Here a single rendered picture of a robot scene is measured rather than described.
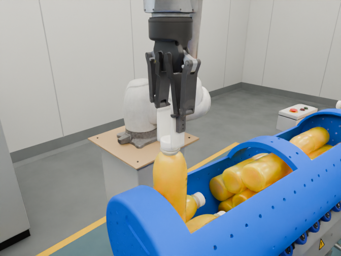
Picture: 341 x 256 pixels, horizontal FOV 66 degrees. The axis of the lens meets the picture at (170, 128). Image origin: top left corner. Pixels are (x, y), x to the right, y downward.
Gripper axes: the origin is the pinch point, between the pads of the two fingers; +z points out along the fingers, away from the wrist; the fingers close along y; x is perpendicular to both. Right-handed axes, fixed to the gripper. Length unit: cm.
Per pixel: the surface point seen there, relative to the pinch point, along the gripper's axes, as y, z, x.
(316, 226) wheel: 16, 38, 43
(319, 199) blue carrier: 18.3, 20.9, 31.7
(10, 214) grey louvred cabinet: -142, 105, -31
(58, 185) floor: -202, 133, 12
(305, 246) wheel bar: 16, 42, 37
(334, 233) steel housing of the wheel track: 17, 47, 55
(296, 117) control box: -20, 24, 91
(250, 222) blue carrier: 15.8, 16.1, 7.3
